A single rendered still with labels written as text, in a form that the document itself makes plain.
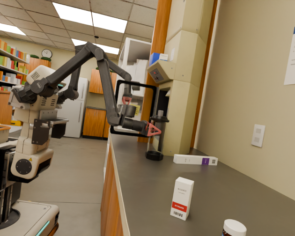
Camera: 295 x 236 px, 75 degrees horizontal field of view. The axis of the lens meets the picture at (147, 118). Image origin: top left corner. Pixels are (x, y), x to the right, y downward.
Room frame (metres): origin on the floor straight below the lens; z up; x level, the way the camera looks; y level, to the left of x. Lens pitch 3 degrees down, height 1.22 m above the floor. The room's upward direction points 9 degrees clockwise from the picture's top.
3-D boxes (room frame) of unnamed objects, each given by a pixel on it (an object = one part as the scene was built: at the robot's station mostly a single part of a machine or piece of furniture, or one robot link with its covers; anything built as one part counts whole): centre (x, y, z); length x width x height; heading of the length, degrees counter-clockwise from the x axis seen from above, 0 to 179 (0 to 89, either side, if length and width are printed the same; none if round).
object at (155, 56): (1.40, -0.01, 1.56); 0.10 x 0.10 x 0.09; 13
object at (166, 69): (1.33, -0.03, 1.46); 0.32 x 0.11 x 0.10; 13
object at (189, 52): (1.37, -0.21, 1.33); 0.32 x 0.25 x 0.77; 13
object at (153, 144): (1.07, -0.07, 1.06); 0.11 x 0.11 x 0.21
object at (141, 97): (1.44, 0.11, 1.19); 0.30 x 0.01 x 0.40; 105
